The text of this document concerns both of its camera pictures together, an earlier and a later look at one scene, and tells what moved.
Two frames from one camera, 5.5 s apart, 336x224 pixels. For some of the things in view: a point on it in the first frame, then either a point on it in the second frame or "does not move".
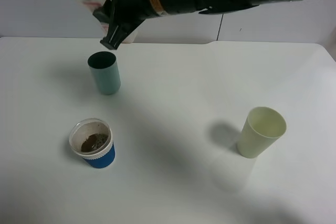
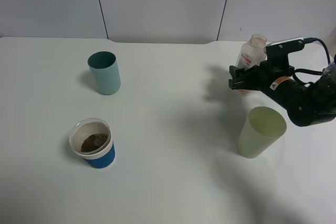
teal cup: [104, 67] does not move
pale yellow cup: [263, 128] does not move
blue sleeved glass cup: [92, 139] does not move
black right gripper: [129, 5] → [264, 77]
